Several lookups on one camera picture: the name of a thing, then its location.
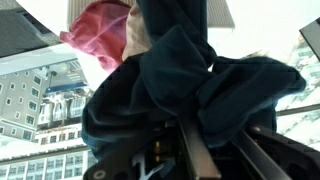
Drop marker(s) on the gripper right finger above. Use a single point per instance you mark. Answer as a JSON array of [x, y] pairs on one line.
[[260, 160]]

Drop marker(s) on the pink cloth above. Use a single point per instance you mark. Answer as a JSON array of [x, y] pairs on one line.
[[100, 33]]

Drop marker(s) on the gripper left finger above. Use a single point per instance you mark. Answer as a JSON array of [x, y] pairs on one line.
[[200, 156]]

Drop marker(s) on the grey window railing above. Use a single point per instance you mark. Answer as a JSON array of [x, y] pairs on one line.
[[300, 109]]

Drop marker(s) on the dark blue cloth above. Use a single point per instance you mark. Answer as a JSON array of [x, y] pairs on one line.
[[173, 76]]

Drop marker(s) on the beige cloth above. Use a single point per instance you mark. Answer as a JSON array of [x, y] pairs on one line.
[[136, 36]]

